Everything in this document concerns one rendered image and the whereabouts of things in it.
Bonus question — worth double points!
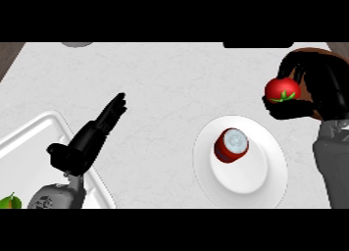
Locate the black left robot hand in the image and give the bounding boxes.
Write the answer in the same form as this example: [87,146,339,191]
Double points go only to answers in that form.
[45,92,128,177]

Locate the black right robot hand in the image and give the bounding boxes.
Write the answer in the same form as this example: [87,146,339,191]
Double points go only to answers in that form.
[260,51,349,123]

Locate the red tomato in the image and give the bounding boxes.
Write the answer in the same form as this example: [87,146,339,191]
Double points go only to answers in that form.
[263,76,303,103]

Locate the brown bowl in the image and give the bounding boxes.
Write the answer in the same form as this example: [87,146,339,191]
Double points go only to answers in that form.
[289,47,349,122]

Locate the white plate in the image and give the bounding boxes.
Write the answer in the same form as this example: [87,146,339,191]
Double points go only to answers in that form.
[192,115,289,210]

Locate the white sink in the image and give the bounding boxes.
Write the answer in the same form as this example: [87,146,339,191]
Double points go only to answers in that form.
[0,110,118,210]

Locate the green and orange fruit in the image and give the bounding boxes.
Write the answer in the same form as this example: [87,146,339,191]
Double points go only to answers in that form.
[0,191,25,210]

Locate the red can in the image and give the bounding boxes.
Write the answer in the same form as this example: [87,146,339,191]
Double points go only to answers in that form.
[212,127,249,164]

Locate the grey round object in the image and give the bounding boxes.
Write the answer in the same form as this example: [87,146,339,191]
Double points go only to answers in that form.
[60,41,94,49]

